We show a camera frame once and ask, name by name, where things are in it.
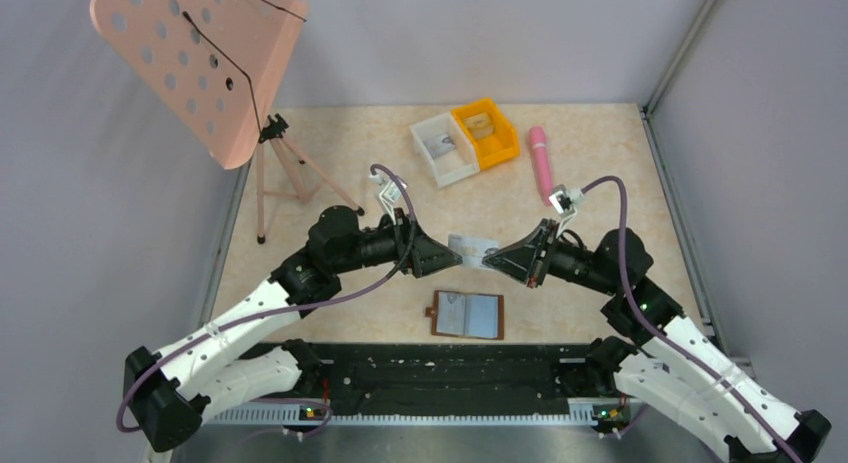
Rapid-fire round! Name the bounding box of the white patterned credit card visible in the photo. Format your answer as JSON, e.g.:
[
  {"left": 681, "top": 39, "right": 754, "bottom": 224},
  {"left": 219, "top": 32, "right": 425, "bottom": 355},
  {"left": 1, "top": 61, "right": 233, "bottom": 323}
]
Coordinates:
[{"left": 448, "top": 234, "right": 500, "bottom": 270}]

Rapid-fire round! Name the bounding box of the brown leather card holder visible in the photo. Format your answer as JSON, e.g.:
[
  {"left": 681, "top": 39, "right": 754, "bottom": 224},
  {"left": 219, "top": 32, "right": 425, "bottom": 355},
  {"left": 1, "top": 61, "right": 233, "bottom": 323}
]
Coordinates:
[{"left": 424, "top": 290, "right": 505, "bottom": 341}]

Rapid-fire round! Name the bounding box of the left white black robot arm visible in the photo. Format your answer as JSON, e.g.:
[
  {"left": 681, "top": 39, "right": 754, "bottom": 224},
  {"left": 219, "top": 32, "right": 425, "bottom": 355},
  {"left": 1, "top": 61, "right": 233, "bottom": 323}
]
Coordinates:
[{"left": 116, "top": 206, "right": 462, "bottom": 453}]

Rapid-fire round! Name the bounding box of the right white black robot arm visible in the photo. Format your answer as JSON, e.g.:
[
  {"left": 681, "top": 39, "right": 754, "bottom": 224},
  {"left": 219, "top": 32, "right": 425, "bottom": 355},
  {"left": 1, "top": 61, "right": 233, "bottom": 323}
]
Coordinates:
[{"left": 483, "top": 219, "right": 832, "bottom": 462}]

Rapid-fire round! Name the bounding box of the small item in white bin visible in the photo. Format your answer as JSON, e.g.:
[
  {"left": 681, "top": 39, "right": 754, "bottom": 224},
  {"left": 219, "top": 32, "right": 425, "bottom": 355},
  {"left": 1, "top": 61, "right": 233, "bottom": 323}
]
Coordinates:
[{"left": 424, "top": 133, "right": 456, "bottom": 160}]

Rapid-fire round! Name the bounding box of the white plastic bin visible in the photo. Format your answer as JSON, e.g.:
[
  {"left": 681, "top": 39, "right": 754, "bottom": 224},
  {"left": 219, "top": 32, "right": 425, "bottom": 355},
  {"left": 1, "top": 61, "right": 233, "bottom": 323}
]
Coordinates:
[{"left": 409, "top": 112, "right": 480, "bottom": 188}]

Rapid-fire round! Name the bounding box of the pink marker pen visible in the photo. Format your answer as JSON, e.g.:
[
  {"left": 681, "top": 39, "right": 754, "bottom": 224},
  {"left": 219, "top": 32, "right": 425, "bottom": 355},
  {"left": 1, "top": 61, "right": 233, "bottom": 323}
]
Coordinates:
[{"left": 527, "top": 126, "right": 554, "bottom": 206}]

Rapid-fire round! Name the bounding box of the yellow plastic bin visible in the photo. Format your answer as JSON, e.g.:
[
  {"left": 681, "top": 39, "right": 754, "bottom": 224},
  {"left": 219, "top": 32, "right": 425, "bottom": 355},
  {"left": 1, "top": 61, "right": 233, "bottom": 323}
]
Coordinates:
[{"left": 450, "top": 98, "right": 521, "bottom": 170}]

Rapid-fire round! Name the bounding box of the tan item in yellow bin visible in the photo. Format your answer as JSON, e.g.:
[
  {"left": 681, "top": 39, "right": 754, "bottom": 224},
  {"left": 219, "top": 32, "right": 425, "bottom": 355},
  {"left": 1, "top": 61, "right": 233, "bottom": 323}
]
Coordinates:
[{"left": 463, "top": 113, "right": 495, "bottom": 140}]

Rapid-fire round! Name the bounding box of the pink perforated music stand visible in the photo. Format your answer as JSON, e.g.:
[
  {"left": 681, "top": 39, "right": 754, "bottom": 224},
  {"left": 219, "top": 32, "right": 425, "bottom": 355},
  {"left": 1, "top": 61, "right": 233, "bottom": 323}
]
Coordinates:
[{"left": 89, "top": 0, "right": 365, "bottom": 243}]

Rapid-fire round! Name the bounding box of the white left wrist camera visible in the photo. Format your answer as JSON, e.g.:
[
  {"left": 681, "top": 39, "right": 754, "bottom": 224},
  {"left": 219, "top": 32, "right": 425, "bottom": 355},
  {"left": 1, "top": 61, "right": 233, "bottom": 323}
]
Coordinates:
[{"left": 369, "top": 172, "right": 407, "bottom": 225}]

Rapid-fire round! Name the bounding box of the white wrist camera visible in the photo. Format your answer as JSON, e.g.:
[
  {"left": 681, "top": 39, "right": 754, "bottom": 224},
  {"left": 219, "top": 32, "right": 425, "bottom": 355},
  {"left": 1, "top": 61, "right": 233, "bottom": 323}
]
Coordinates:
[
  {"left": 548, "top": 184, "right": 586, "bottom": 239},
  {"left": 369, "top": 172, "right": 407, "bottom": 225}
]

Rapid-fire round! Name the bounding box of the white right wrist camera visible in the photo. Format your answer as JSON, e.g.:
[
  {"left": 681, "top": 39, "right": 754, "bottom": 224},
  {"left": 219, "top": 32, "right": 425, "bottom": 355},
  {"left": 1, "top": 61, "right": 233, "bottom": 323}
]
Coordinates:
[{"left": 548, "top": 184, "right": 586, "bottom": 239}]

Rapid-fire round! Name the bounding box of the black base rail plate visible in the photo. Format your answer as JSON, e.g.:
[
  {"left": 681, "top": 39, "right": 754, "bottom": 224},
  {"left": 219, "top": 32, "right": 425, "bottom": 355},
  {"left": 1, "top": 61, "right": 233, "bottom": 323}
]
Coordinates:
[{"left": 256, "top": 342, "right": 654, "bottom": 418}]

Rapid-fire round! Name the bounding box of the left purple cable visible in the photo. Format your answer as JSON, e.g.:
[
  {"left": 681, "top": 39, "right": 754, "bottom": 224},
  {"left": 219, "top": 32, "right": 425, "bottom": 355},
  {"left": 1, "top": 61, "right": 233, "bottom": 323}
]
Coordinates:
[{"left": 116, "top": 163, "right": 419, "bottom": 441}]

